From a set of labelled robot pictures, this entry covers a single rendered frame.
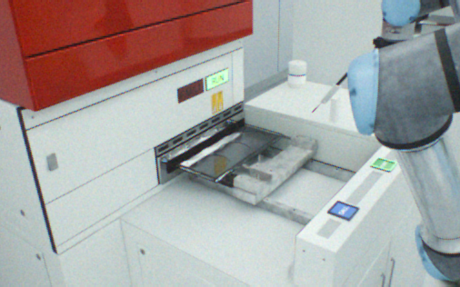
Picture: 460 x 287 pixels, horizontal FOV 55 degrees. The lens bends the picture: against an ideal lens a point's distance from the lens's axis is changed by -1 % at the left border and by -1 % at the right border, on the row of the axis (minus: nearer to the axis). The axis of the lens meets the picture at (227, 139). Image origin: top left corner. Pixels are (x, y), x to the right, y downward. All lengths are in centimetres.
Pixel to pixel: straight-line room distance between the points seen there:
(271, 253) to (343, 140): 50
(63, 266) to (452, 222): 92
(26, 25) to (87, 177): 43
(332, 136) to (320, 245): 60
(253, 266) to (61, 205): 49
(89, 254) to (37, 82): 53
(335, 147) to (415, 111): 88
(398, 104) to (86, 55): 69
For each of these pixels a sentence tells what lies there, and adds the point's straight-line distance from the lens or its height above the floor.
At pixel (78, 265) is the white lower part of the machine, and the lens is 131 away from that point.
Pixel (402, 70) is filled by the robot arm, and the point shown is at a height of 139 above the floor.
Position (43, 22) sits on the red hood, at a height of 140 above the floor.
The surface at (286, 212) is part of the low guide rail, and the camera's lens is 127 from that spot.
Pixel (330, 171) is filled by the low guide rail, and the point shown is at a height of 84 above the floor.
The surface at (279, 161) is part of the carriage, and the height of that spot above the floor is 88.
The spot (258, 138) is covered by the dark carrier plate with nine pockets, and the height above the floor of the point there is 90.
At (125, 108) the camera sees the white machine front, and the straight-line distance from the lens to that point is 123.
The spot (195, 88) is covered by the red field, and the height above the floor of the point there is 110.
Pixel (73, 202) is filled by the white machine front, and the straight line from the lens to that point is 121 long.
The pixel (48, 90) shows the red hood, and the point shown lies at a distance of 102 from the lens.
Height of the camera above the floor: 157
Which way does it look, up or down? 26 degrees down
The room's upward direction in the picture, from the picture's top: 2 degrees counter-clockwise
